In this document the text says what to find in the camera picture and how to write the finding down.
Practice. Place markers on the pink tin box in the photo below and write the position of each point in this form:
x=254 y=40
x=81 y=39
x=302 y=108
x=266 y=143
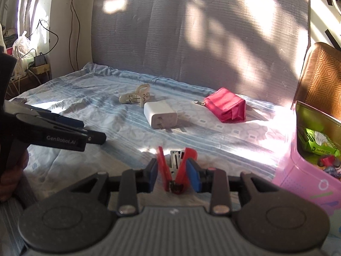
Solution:
x=306 y=186

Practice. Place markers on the white plastic bag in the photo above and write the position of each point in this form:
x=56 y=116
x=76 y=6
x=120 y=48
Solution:
x=21 y=45

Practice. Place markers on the grey ribbed mat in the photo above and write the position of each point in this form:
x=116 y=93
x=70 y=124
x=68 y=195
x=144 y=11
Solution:
x=199 y=32

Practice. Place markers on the person's left hand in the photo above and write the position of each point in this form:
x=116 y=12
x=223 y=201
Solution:
x=10 y=185

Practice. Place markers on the silver purple toy figure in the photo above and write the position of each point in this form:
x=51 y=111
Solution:
x=331 y=166

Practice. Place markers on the red stapler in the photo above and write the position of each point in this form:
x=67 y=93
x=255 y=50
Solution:
x=162 y=165

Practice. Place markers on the white curtain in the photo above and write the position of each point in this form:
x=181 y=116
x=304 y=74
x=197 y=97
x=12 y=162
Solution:
x=29 y=5

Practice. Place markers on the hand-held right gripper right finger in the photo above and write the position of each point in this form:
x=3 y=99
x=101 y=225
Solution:
x=193 y=176

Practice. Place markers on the small black adapter box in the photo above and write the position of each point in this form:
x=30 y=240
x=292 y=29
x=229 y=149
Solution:
x=39 y=60

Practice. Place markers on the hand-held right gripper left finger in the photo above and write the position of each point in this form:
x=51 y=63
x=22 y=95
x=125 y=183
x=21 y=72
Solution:
x=152 y=176

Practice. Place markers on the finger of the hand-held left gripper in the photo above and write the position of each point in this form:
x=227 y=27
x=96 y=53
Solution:
x=58 y=137
x=66 y=121

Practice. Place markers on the green snack packet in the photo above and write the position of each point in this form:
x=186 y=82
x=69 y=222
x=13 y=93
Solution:
x=319 y=140

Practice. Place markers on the blue patterned bedsheet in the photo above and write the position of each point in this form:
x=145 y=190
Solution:
x=106 y=117

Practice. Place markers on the pink zip purse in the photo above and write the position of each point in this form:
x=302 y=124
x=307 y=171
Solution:
x=226 y=105

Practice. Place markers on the beige hair claw clip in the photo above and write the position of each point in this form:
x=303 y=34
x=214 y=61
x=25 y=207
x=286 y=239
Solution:
x=138 y=93

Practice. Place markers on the white charger plug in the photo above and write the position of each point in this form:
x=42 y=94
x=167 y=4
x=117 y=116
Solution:
x=159 y=114

